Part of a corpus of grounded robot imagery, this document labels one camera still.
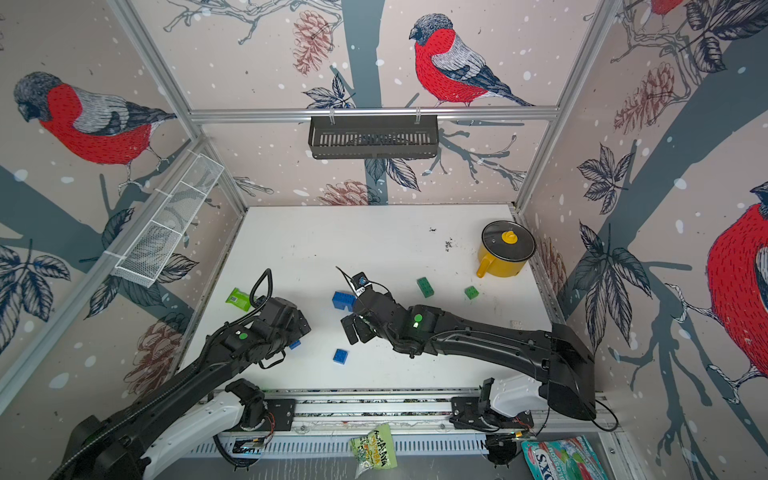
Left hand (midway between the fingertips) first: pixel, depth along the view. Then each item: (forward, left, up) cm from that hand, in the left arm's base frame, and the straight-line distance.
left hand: (302, 323), depth 84 cm
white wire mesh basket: (+15, +42, +16) cm, 47 cm away
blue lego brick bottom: (-8, -11, -4) cm, 14 cm away
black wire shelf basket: (+61, -19, +22) cm, 68 cm away
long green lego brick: (+14, -37, -4) cm, 39 cm away
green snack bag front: (-29, -22, -4) cm, 37 cm away
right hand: (-1, -17, +11) cm, 20 cm away
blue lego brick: (-4, +3, -5) cm, 7 cm away
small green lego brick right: (+13, -52, -5) cm, 53 cm away
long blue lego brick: (+8, -10, -2) cm, 13 cm away
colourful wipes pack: (-30, -65, -2) cm, 71 cm away
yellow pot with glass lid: (+23, -62, +6) cm, 67 cm away
